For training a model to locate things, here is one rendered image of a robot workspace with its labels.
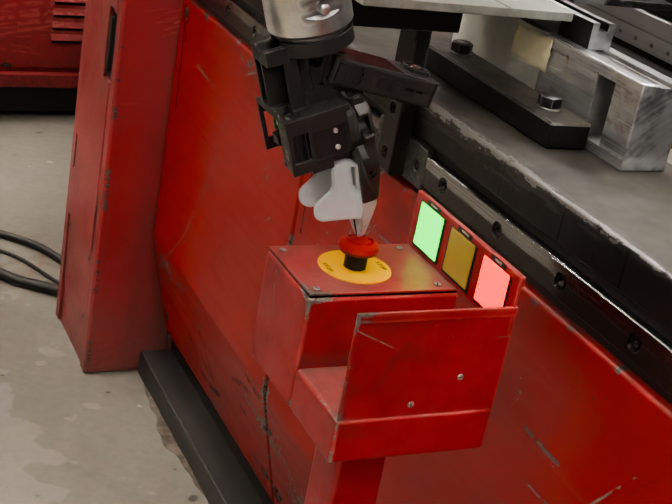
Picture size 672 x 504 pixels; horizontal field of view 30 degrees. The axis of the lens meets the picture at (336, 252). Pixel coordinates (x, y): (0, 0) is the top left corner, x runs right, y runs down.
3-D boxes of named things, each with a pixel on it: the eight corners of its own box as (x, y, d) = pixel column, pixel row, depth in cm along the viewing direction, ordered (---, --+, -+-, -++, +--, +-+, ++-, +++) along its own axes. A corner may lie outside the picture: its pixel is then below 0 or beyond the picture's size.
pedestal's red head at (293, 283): (249, 353, 126) (276, 188, 119) (389, 345, 133) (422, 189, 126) (328, 465, 110) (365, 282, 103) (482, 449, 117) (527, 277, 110)
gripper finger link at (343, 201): (314, 250, 117) (298, 163, 113) (371, 229, 119) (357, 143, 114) (327, 264, 115) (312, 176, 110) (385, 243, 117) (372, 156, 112)
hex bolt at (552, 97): (531, 103, 138) (534, 90, 138) (551, 104, 139) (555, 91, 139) (544, 111, 136) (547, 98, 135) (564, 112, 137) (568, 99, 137)
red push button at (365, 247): (326, 264, 121) (332, 230, 120) (363, 263, 123) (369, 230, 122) (343, 282, 118) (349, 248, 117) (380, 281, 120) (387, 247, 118)
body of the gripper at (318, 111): (265, 154, 115) (241, 31, 109) (350, 126, 118) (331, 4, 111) (297, 186, 109) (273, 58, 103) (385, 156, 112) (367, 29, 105)
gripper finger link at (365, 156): (346, 190, 116) (332, 106, 112) (363, 184, 117) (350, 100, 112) (367, 211, 112) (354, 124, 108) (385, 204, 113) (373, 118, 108)
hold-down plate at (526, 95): (417, 63, 158) (422, 40, 157) (454, 65, 160) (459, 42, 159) (545, 149, 134) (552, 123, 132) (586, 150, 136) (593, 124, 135)
